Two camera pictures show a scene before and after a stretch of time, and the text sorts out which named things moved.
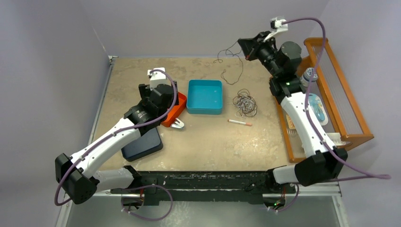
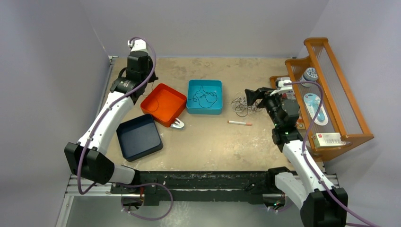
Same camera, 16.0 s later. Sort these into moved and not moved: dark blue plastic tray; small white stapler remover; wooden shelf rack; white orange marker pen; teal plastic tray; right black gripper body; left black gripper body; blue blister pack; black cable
Moved: black cable; right black gripper body; left black gripper body
Not moved: wooden shelf rack; blue blister pack; small white stapler remover; dark blue plastic tray; white orange marker pen; teal plastic tray
